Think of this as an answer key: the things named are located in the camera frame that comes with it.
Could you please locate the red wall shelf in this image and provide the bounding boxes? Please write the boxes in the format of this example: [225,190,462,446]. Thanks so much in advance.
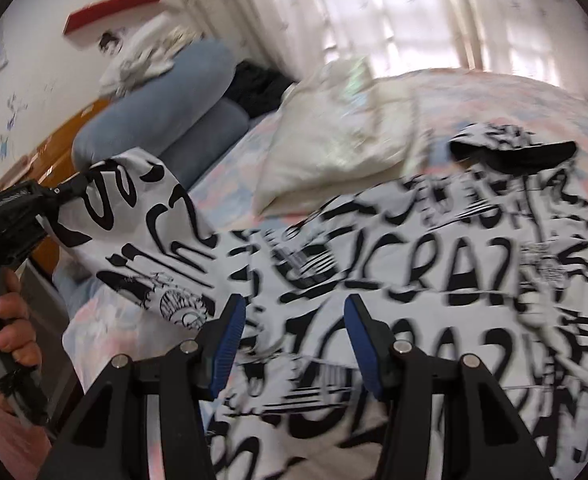
[62,0,175,37]

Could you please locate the small blue pillow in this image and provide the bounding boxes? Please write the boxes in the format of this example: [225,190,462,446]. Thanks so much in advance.
[158,97,251,192]

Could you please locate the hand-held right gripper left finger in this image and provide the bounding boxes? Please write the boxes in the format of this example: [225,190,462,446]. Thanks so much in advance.
[36,294,247,480]

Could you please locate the person's left hand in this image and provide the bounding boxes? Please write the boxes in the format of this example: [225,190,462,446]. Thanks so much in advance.
[0,266,43,413]

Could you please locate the bed with pastel sheet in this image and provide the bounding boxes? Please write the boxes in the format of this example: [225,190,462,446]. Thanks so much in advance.
[61,69,588,480]

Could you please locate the large blue pillow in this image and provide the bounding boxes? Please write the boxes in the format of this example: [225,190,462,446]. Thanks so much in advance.
[71,39,238,173]

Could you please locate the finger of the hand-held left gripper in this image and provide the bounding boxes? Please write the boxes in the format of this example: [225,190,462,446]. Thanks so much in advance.
[49,171,94,207]

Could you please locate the black and white printed shirt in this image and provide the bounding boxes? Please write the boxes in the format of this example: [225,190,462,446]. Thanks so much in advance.
[49,122,588,480]

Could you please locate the white sheer curtain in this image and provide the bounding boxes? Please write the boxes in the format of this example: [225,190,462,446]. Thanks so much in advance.
[158,0,588,103]

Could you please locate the person's left forearm pink sleeve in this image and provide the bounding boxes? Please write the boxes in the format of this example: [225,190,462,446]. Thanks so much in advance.
[0,385,56,480]

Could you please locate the black cloth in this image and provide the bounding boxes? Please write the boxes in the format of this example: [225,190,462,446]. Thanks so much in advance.
[225,59,298,117]

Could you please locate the wooden headboard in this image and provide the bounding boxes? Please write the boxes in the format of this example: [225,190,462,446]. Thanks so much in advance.
[0,96,113,277]

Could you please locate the pile of white clothes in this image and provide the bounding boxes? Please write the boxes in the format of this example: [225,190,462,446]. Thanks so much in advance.
[98,14,202,97]

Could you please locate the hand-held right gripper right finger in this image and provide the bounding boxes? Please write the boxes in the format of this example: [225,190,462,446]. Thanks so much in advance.
[343,294,554,480]

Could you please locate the cream folded blanket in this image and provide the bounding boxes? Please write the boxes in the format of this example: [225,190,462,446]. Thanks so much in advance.
[251,56,427,217]

